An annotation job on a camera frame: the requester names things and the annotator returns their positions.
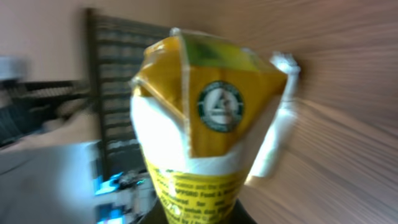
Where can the green and yellow juice carton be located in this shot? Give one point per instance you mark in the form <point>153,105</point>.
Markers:
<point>208,114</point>

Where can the grey plastic mesh basket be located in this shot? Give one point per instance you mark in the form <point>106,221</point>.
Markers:
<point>115,50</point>

